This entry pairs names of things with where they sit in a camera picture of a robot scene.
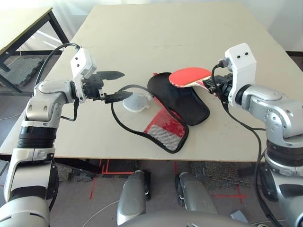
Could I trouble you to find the grey plush keychain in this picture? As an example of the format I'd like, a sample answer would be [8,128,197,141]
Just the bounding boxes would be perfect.
[122,92,153,113]

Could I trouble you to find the white floor cable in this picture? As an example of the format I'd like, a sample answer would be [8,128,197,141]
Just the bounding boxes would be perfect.
[82,201,119,227]

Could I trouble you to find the black red paddle case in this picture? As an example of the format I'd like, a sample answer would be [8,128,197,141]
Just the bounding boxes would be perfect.
[111,72,211,154]

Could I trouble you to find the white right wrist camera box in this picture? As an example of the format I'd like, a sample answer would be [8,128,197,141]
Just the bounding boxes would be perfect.
[224,43,258,106]

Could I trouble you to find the grey foam floor mat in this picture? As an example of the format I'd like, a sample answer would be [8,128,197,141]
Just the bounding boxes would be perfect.
[0,56,45,87]

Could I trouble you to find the silver right robot leg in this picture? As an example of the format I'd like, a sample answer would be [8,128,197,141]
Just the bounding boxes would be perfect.
[175,172,218,215]

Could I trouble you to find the black-framed side table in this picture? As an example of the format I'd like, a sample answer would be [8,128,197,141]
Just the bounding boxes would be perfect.
[0,6,71,96]

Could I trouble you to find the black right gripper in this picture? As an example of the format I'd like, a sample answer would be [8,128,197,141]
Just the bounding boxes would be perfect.
[202,73,234,103]

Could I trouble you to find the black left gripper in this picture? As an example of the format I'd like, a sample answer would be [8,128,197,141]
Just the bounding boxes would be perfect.
[81,70,133,105]

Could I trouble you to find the thin white wall cable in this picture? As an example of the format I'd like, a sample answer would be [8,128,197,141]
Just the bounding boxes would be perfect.
[9,50,23,70]

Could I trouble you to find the dark speckled floor mat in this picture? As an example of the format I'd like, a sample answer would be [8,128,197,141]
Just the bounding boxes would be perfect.
[190,161,260,190]

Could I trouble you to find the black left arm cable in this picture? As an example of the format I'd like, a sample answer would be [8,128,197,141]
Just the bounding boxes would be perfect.
[35,43,81,122]

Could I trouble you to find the small grey floor box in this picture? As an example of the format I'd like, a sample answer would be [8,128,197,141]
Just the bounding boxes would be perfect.
[229,210,249,224]

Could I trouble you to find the red ping-pong paddle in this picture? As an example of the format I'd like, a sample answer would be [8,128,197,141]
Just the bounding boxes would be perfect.
[168,67,217,96]

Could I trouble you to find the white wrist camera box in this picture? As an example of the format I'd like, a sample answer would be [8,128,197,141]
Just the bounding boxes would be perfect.
[70,47,98,105]
[224,43,258,106]

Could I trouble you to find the grey robot torso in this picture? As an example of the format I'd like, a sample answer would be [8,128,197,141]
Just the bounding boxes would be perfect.
[123,210,249,227]

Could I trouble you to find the silver robot leg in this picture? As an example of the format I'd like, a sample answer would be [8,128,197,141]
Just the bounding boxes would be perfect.
[175,172,218,215]
[116,170,152,227]

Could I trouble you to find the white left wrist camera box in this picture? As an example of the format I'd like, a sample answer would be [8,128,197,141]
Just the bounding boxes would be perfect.
[70,47,98,105]

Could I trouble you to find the silver left robot leg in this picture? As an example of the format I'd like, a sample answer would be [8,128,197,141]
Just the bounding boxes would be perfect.
[116,170,152,227]

